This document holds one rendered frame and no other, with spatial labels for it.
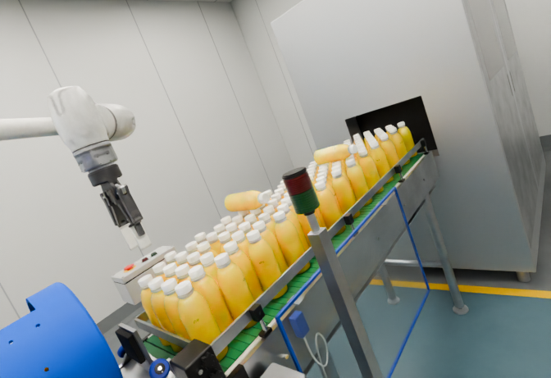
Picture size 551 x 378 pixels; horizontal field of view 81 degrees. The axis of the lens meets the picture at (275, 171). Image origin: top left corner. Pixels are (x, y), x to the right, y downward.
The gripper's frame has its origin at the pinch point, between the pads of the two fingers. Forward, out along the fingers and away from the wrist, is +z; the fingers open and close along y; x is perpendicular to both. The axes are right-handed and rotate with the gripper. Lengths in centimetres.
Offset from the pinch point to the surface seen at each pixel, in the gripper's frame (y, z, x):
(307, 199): 40.6, 4.6, 23.5
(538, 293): 57, 124, 153
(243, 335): 17.3, 33.5, 7.1
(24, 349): 12.7, 5.4, -29.9
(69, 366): 15.5, 11.9, -26.0
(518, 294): 48, 124, 151
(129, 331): 4.4, 18.3, -12.4
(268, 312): 18.4, 33.5, 16.2
